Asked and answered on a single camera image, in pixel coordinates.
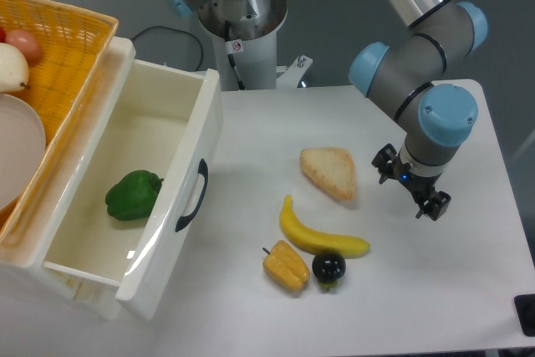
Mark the white drawer cabinet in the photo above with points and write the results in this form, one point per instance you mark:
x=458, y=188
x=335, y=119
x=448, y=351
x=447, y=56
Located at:
x=30, y=230

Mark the white plate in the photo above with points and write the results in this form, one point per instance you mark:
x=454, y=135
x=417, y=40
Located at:
x=22, y=147

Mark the black corner object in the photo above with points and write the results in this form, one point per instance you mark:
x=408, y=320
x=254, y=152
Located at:
x=525, y=304

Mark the green bell pepper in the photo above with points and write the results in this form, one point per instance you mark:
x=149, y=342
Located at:
x=134, y=196

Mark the yellow bell pepper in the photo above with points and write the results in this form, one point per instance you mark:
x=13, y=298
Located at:
x=285, y=267

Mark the yellow banana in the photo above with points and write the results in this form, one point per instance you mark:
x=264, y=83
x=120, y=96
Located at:
x=314, y=241

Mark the white pear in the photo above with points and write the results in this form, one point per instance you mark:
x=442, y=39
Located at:
x=14, y=70

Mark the metal table clamp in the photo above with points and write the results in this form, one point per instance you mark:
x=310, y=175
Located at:
x=299, y=68

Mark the yellow woven basket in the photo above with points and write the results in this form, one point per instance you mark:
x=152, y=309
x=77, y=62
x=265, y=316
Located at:
x=74, y=41

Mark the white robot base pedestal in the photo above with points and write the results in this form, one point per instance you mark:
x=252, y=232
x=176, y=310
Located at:
x=244, y=40

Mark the dark purple eggplant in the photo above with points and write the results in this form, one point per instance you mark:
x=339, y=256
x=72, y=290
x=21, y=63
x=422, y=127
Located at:
x=328, y=268

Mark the black top drawer handle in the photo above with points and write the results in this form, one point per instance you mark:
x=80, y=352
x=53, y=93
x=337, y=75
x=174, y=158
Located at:
x=196, y=198

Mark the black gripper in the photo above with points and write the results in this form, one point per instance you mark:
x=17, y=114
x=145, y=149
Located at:
x=431, y=203

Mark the red apple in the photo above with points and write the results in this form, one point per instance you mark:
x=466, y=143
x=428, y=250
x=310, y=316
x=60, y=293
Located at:
x=26, y=43

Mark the triangular bread slice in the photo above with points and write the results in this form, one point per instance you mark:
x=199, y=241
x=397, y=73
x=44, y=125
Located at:
x=331, y=169

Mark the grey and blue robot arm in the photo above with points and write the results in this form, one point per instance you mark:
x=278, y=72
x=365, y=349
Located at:
x=436, y=118

